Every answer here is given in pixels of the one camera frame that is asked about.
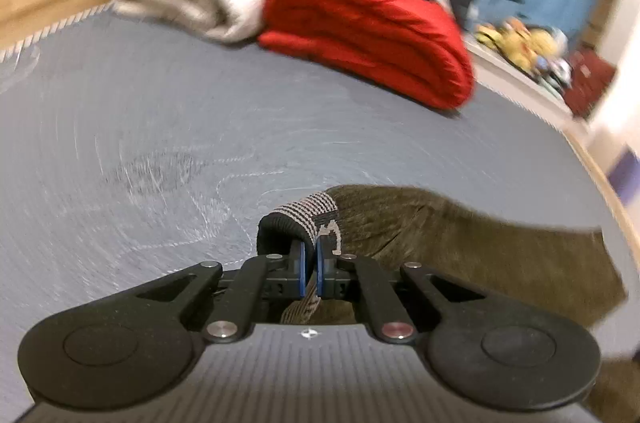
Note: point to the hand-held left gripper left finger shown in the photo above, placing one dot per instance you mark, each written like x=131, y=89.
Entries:
x=300, y=260

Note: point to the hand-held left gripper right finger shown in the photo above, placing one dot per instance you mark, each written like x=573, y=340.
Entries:
x=324, y=263

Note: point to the grey quilted mattress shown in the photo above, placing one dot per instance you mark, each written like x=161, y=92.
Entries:
x=150, y=113

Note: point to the red folded blanket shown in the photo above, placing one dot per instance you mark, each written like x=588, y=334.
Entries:
x=370, y=28

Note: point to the yellow plush toy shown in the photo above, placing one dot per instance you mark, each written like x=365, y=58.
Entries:
x=515, y=45
x=544, y=44

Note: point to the black and white ball plush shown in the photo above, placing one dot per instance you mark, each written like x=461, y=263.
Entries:
x=561, y=70

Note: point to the purple block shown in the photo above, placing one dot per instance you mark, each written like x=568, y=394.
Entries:
x=627, y=178

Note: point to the dark red cushion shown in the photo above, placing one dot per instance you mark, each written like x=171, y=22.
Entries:
x=590, y=83

